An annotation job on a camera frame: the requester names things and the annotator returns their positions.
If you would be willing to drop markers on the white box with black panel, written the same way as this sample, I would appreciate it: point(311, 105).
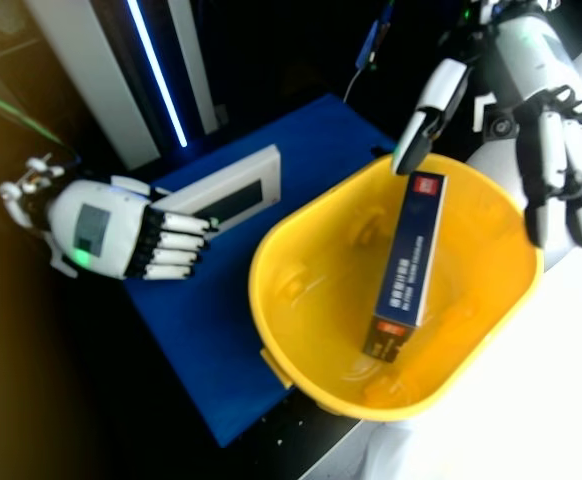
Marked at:
point(236, 187)

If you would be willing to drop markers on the yellow plastic bucket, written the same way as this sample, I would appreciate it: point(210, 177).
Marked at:
point(321, 300)

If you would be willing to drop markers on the white and black hand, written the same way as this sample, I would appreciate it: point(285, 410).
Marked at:
point(96, 225)
point(536, 60)

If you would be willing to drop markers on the blue table mat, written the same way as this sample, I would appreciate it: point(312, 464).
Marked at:
point(211, 320)

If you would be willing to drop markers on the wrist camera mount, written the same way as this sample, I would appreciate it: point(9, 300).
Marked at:
point(496, 122)

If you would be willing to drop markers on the dark blue rectangular box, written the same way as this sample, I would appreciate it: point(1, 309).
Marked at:
point(411, 260)

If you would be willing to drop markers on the white pillar with light strip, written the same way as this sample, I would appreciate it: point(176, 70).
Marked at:
point(101, 70)

